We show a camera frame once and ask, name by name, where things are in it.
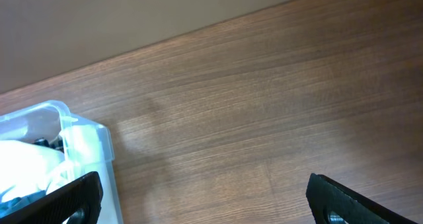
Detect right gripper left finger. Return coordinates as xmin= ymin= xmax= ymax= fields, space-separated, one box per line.
xmin=1 ymin=171 xmax=103 ymax=224

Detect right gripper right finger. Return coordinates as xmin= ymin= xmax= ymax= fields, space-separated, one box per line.
xmin=306 ymin=173 xmax=416 ymax=224

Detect white cloth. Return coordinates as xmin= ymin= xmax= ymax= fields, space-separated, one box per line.
xmin=1 ymin=140 xmax=73 ymax=202

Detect plaid flannel shirt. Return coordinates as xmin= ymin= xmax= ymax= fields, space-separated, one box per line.
xmin=33 ymin=136 xmax=64 ymax=153

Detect blue denim jeans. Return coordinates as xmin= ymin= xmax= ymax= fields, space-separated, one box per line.
xmin=1 ymin=190 xmax=46 ymax=218

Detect clear plastic storage bin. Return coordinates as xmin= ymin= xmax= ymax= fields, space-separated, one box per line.
xmin=1 ymin=100 xmax=123 ymax=224

